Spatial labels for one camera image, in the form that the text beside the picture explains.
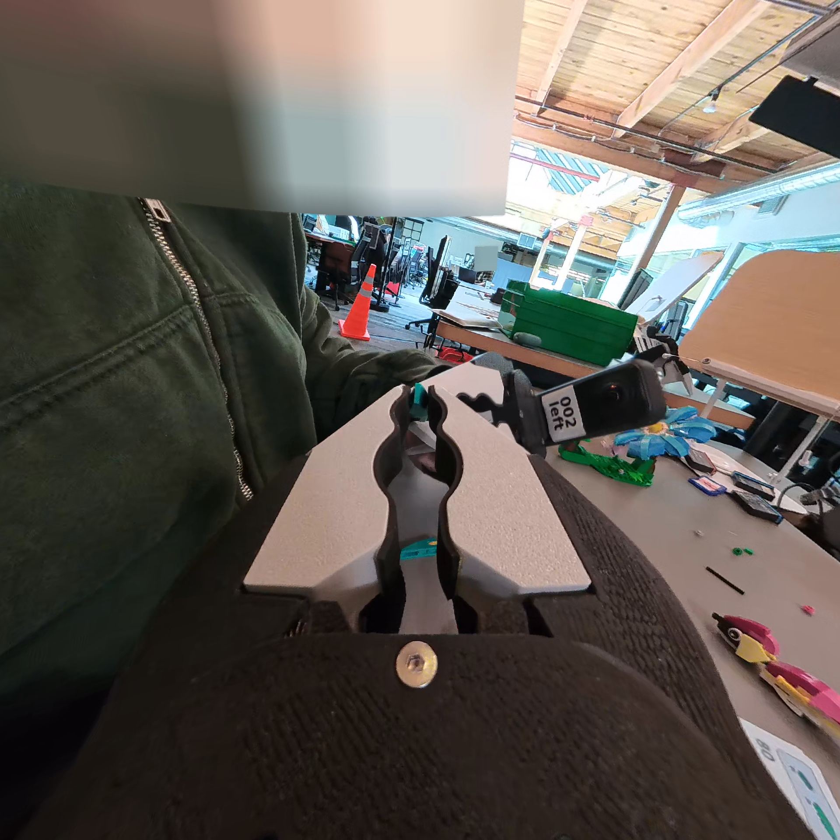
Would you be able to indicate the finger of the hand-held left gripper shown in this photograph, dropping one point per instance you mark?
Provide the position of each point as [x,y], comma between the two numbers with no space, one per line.
[469,379]

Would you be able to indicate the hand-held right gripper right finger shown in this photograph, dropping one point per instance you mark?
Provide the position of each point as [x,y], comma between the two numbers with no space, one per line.
[508,525]

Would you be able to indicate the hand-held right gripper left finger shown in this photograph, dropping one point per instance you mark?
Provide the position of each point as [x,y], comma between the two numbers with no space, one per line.
[328,505]

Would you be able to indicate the person's left forearm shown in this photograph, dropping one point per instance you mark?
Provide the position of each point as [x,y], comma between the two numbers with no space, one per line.
[367,380]

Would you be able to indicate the blue lego flower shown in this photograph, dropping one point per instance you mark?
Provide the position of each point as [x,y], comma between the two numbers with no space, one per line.
[663,439]

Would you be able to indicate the green lego leaves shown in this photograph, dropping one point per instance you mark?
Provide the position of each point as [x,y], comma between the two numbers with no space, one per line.
[610,467]

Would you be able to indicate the thin black lego rod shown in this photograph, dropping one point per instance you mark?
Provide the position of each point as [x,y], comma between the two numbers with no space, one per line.
[724,580]

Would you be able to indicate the pink lego bird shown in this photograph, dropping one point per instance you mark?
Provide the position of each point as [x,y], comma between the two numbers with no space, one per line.
[754,646]

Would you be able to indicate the lego instruction booklet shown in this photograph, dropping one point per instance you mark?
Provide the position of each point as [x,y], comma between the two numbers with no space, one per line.
[800,781]

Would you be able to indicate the green plastic crate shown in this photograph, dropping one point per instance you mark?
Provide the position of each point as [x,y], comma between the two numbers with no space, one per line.
[571,325]

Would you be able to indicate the black office chair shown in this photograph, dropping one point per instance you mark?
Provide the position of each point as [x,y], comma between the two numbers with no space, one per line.
[436,282]

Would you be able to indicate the blue memory card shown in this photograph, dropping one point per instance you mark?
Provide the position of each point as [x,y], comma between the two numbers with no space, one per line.
[707,485]

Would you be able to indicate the orange traffic cone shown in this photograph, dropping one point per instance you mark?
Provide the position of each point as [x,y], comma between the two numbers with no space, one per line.
[359,315]

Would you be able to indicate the black card case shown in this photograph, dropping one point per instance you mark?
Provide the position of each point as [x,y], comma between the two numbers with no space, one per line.
[758,506]
[754,484]

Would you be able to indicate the light wooden panel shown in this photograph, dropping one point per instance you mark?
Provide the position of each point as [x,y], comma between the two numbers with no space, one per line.
[768,328]

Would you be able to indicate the black hanging panel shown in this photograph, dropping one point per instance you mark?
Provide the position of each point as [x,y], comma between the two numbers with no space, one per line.
[800,115]

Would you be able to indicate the silver ventilation duct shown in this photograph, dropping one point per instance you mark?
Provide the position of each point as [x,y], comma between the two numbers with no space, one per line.
[761,190]

